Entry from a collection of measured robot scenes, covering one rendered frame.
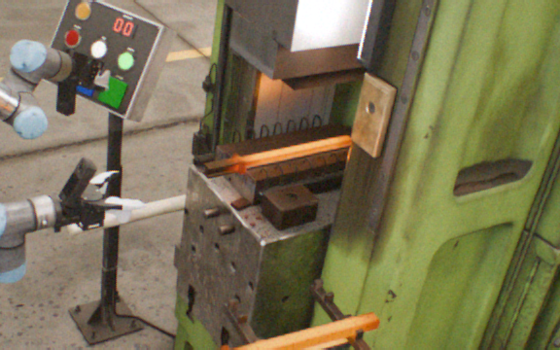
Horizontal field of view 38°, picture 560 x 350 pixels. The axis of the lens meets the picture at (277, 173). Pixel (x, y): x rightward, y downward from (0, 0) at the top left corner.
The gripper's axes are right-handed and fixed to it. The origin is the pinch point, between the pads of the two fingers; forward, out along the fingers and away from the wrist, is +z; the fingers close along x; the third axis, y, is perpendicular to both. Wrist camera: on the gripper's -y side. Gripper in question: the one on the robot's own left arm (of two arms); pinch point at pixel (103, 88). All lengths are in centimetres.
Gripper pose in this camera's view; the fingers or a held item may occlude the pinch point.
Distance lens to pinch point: 232.2
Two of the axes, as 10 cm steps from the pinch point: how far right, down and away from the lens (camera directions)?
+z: 3.8, 0.9, 9.2
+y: 3.9, -9.2, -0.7
